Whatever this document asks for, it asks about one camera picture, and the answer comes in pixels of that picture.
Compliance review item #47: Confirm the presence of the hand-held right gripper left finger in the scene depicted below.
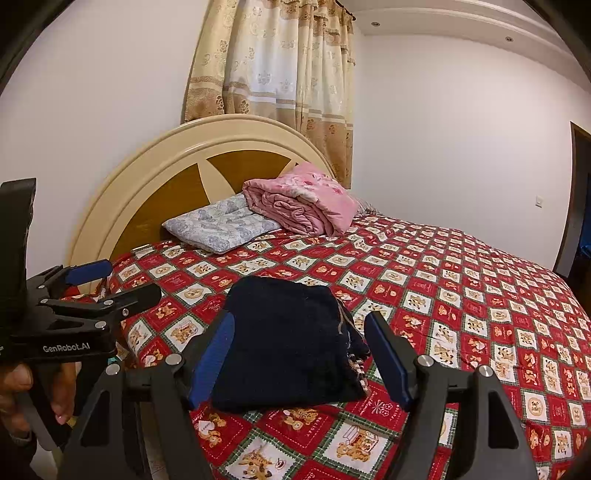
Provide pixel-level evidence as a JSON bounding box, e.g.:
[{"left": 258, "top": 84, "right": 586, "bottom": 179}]
[{"left": 58, "top": 310, "right": 236, "bottom": 480}]

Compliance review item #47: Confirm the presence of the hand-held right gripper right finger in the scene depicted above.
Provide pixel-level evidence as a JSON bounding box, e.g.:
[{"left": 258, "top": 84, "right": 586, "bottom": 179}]
[{"left": 364, "top": 310, "right": 539, "bottom": 480}]

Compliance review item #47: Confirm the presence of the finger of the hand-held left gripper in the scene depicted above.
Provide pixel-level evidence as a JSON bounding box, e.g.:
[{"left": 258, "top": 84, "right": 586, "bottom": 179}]
[
  {"left": 41, "top": 282, "right": 163, "bottom": 324},
  {"left": 28, "top": 259, "right": 114, "bottom": 296}
]

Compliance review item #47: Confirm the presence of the navy patterned knit sweater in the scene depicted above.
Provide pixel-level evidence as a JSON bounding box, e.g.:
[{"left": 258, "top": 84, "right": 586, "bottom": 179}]
[{"left": 210, "top": 275, "right": 372, "bottom": 414}]

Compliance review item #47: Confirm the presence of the person's left hand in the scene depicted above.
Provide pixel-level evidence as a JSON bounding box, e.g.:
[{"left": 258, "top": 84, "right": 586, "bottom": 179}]
[{"left": 0, "top": 360, "right": 83, "bottom": 425}]

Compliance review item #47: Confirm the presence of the red bear printed blanket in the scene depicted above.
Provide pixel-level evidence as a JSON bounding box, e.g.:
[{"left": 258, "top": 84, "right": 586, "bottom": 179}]
[{"left": 62, "top": 213, "right": 591, "bottom": 480}]

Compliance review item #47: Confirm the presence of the grey floral pillow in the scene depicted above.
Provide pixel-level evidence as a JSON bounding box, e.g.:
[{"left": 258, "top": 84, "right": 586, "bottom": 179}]
[{"left": 161, "top": 193, "right": 282, "bottom": 254}]

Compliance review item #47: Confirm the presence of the cream wooden bed headboard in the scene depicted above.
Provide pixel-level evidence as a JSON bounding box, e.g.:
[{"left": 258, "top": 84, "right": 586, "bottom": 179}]
[{"left": 69, "top": 114, "right": 338, "bottom": 296}]

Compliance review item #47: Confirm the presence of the pink folded quilt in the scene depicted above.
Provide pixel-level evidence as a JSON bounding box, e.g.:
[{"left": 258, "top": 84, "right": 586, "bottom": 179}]
[{"left": 243, "top": 161, "right": 358, "bottom": 236}]

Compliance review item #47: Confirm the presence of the beige floral curtain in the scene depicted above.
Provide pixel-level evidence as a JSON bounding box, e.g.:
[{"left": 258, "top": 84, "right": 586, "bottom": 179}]
[{"left": 184, "top": 0, "right": 357, "bottom": 190}]

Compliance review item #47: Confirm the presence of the dark wooden door frame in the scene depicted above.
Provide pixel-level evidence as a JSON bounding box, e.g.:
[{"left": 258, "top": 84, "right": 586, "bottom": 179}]
[{"left": 553, "top": 121, "right": 591, "bottom": 278}]

